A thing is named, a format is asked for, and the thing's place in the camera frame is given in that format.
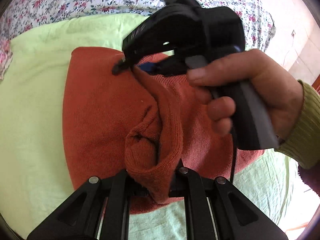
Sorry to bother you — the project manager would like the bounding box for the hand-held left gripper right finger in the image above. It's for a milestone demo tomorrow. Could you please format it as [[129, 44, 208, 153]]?
[[169, 159, 288, 240]]

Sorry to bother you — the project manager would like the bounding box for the orange knit sweater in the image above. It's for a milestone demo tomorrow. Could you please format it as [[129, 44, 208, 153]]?
[[63, 46, 265, 215]]

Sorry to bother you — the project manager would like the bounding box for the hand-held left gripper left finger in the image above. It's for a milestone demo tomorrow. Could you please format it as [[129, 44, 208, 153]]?
[[26, 169, 131, 240]]

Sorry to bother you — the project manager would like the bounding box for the person's maroon clothing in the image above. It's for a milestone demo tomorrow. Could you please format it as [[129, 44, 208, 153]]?
[[297, 164, 320, 198]]

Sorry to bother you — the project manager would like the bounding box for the light green bed sheet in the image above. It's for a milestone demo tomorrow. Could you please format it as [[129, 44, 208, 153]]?
[[0, 13, 312, 240]]

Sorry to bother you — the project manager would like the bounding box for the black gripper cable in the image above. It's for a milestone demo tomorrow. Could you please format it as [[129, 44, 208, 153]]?
[[229, 126, 239, 183]]

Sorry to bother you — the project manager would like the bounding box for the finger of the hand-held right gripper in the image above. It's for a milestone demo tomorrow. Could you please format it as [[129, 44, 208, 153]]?
[[112, 58, 132, 76], [137, 54, 188, 77]]

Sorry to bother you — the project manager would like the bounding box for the person's right hand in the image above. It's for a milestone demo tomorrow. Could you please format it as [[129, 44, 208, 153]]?
[[186, 48, 304, 140]]

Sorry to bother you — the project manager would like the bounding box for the person's right forearm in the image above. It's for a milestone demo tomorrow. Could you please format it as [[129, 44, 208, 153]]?
[[274, 79, 320, 170]]

